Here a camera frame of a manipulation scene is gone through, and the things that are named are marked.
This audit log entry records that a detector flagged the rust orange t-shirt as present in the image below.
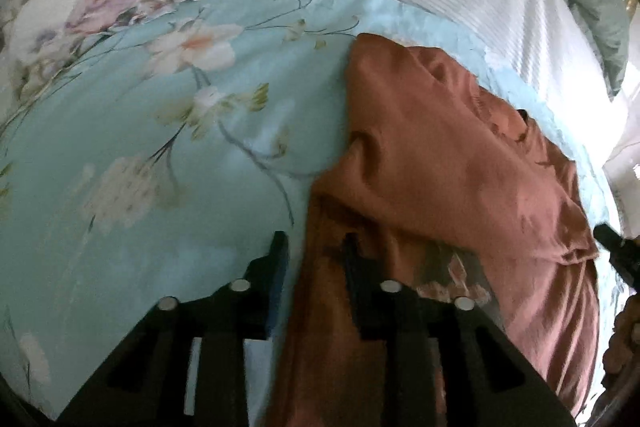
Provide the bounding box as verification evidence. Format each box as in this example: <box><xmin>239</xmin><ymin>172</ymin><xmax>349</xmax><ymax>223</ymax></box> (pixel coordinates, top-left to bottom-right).
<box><xmin>250</xmin><ymin>33</ymin><xmax>602</xmax><ymax>427</ymax></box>

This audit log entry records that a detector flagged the teal floral bed sheet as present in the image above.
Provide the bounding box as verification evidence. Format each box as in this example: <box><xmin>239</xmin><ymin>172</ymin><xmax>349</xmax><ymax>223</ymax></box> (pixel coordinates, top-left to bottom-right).
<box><xmin>0</xmin><ymin>0</ymin><xmax>626</xmax><ymax>423</ymax></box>

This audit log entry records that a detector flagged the person's right hand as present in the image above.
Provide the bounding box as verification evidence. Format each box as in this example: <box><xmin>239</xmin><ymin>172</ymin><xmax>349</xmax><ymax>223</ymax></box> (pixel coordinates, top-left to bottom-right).
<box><xmin>600</xmin><ymin>292</ymin><xmax>640</xmax><ymax>390</ymax></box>

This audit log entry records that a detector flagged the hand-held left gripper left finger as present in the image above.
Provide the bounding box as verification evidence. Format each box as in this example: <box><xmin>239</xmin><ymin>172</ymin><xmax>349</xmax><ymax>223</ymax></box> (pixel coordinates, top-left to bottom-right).
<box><xmin>56</xmin><ymin>230</ymin><xmax>291</xmax><ymax>427</ymax></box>

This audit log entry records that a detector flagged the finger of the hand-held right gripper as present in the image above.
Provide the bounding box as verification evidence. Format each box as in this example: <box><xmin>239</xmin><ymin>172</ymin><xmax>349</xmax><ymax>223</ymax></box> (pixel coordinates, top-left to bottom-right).
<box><xmin>593</xmin><ymin>223</ymin><xmax>640</xmax><ymax>295</ymax></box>

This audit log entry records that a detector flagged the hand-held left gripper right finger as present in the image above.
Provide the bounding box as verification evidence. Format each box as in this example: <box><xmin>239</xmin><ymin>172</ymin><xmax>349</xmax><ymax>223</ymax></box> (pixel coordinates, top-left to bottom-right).
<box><xmin>340</xmin><ymin>233</ymin><xmax>581</xmax><ymax>427</ymax></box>

